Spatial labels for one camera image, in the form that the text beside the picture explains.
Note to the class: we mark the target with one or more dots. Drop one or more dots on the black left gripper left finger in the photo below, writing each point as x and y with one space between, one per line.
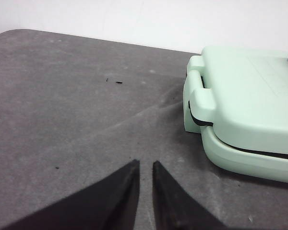
109 204

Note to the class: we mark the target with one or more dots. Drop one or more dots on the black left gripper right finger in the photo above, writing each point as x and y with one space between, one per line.
175 209

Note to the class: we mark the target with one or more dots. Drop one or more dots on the mint green hinged lid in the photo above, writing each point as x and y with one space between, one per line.
243 95

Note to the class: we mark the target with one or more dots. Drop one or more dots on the mint green breakfast maker base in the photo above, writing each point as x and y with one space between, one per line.
267 165

